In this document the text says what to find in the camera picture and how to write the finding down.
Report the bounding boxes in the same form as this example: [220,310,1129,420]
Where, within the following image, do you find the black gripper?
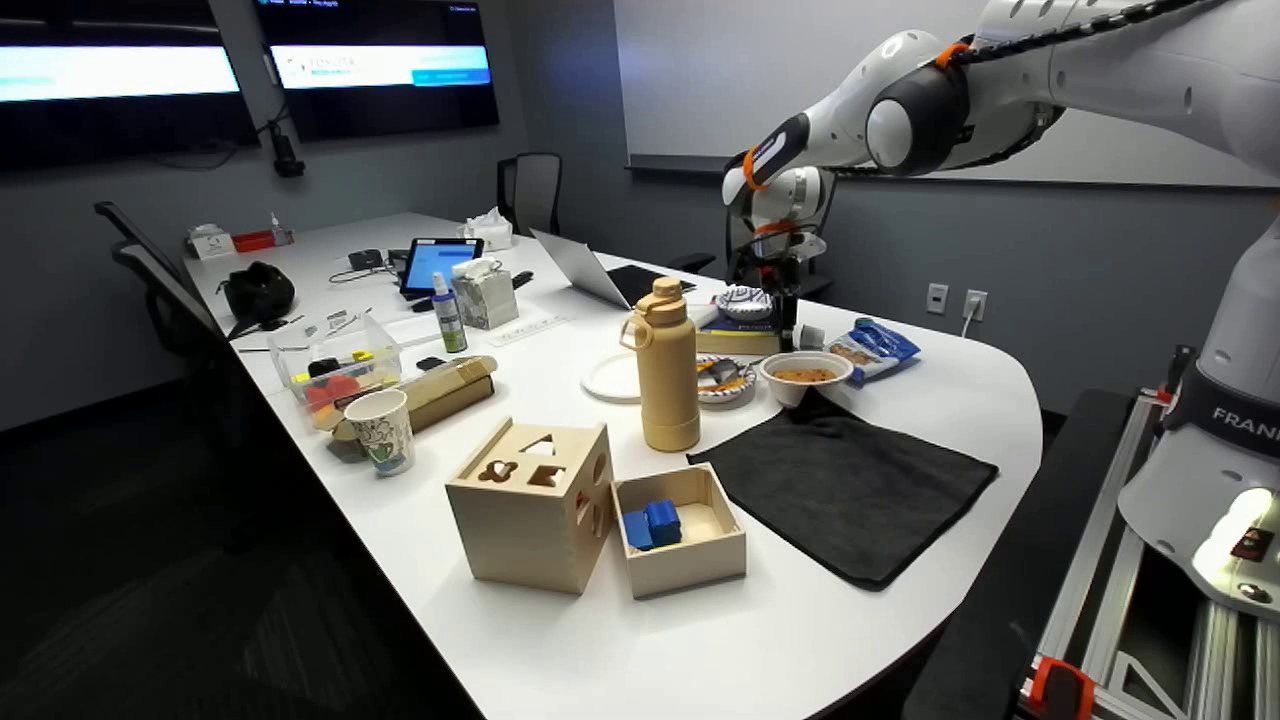
[747,250,820,354]

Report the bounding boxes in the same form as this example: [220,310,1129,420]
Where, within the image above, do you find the white plate with blue marking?
[692,350,765,413]

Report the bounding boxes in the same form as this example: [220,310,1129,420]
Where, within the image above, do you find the plain white plate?
[581,349,647,409]

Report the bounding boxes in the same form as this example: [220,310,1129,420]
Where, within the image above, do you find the brown pretzel crisps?
[773,361,844,389]

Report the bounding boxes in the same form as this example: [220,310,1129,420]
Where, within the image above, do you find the blue and yellow book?
[695,307,790,361]

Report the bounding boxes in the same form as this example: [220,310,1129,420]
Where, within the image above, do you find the white bowl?
[755,349,856,413]

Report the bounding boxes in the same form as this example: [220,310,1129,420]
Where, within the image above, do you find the orange chips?
[695,354,753,400]

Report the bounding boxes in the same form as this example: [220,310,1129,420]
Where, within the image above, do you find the blue pretzel crisps bag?
[830,315,925,391]

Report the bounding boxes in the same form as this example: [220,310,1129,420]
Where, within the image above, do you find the tan water bottle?
[618,274,706,456]

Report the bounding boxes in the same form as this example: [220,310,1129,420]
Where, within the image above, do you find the dark grey cloth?
[684,389,1006,594]

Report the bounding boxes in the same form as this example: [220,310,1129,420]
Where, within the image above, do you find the black laptop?
[531,228,695,310]

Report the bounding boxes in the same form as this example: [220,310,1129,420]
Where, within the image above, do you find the blue block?
[622,497,684,551]

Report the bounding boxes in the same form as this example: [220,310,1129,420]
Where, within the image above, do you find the wooden tray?
[607,458,753,598]

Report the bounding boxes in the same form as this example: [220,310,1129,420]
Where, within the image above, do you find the whiteboard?
[611,0,1280,193]

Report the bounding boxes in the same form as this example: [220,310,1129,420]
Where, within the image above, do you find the grey mesh office chair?
[494,149,567,238]

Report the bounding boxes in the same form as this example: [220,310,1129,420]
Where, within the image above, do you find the white carton box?
[451,256,523,333]

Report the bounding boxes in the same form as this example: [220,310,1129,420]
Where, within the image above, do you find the white crumpled tissues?
[459,204,515,256]

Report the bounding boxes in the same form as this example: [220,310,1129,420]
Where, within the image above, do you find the wooden shape sorter box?
[443,415,618,598]

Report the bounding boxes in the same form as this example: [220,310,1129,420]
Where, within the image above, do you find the tablet with blue screen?
[397,231,489,305]

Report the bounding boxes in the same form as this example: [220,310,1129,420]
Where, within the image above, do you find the paper cup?
[339,385,418,480]

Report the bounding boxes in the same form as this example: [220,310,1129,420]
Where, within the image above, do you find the clear plastic bin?
[271,310,406,430]

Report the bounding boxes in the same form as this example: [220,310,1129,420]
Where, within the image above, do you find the black bag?
[218,261,299,334]

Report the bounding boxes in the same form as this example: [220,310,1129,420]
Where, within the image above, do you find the small white box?
[184,220,240,262]

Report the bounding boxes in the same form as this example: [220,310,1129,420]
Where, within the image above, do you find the black office chair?
[93,197,278,451]

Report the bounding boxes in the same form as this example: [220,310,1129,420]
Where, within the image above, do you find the wall display screen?
[0,0,257,171]
[257,0,506,142]

